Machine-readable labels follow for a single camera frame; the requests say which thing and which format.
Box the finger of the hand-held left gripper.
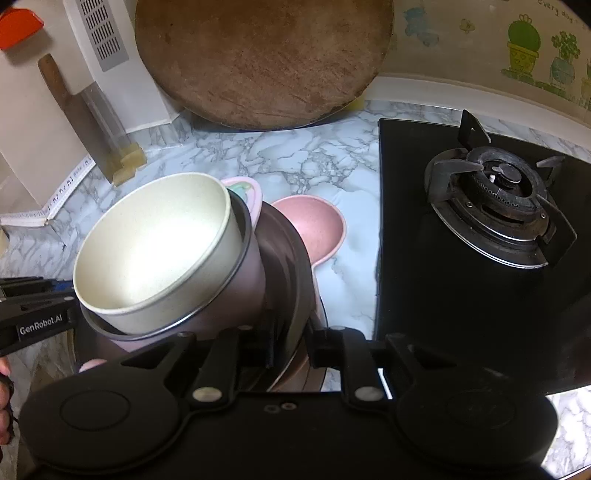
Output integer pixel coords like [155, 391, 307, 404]
[0, 294, 78, 322]
[0, 275, 75, 299]

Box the person's left hand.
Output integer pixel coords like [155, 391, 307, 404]
[0, 357, 17, 446]

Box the pink mouse-shaped plate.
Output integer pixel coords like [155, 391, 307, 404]
[270, 195, 348, 393]

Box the pink steel-lined bowl with handles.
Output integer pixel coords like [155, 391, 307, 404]
[78, 175, 269, 372]

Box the black glass gas hob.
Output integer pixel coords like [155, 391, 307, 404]
[373, 117, 591, 395]

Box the clear knife holder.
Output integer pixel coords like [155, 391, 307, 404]
[90, 88, 148, 185]

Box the wide grey vent grille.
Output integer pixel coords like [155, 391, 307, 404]
[74, 0, 130, 72]

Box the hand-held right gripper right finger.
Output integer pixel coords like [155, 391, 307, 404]
[305, 324, 446, 409]

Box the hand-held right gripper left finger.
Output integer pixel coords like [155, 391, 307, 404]
[119, 325, 278, 407]

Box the gas burner with pan support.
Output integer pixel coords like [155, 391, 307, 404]
[425, 110, 578, 269]

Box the cream plastic bowl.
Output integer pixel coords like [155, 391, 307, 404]
[73, 173, 245, 335]

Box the red silicone spatula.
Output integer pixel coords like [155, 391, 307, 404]
[0, 9, 45, 51]

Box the white music-note trim tape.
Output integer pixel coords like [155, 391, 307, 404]
[0, 154, 95, 227]

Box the round wooden cutting board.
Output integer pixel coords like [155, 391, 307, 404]
[134, 0, 395, 132]

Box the stainless steel bowl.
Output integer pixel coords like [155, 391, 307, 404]
[69, 200, 319, 393]

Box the potted plant wall sticker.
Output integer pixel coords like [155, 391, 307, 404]
[402, 0, 591, 109]

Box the cleaver with wooden handle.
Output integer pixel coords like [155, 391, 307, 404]
[38, 53, 127, 181]

